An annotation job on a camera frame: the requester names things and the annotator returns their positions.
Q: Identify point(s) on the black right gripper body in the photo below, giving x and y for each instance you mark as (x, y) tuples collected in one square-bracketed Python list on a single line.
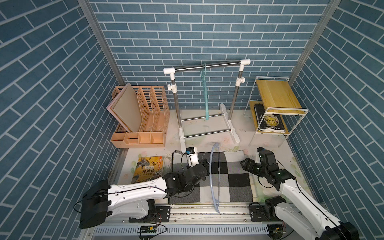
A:
[(259, 170)]

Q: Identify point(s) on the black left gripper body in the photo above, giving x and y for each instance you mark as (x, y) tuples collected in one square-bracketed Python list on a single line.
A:
[(204, 170)]

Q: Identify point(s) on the black grey checkered scarf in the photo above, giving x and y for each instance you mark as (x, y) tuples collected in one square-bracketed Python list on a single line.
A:
[(231, 184)]

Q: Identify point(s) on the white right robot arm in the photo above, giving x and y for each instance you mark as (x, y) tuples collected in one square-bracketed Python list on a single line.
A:
[(295, 206)]

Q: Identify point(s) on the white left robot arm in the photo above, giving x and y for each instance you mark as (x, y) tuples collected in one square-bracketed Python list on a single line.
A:
[(103, 200)]

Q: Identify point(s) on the teal green clothes hanger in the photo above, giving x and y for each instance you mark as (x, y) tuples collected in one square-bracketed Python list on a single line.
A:
[(203, 73)]

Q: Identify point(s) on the floral table mat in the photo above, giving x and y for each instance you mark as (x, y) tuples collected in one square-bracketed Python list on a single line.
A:
[(247, 148)]

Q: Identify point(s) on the yellow illustrated comic book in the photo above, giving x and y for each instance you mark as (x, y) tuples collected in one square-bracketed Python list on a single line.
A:
[(148, 168)]

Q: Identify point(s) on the green circuit board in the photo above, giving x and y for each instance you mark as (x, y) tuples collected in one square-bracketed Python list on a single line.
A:
[(147, 230)]

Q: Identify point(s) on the orange plastic file organizer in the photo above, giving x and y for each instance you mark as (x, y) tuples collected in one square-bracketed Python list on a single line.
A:
[(155, 114)]

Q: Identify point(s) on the beige flat board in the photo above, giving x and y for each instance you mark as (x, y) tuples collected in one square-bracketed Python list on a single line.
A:
[(126, 110)]

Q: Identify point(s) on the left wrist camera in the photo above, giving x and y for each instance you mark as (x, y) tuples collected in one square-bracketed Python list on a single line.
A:
[(192, 156)]

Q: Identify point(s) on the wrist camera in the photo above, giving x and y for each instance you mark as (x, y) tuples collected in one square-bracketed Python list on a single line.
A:
[(192, 156), (261, 151)]

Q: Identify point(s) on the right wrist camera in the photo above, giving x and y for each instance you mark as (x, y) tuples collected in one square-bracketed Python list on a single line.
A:
[(261, 151)]

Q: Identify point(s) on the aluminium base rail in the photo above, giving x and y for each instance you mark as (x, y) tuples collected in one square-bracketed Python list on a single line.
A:
[(197, 222)]

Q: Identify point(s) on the wood and wire shelf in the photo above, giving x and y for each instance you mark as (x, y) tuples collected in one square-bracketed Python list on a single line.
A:
[(278, 98)]

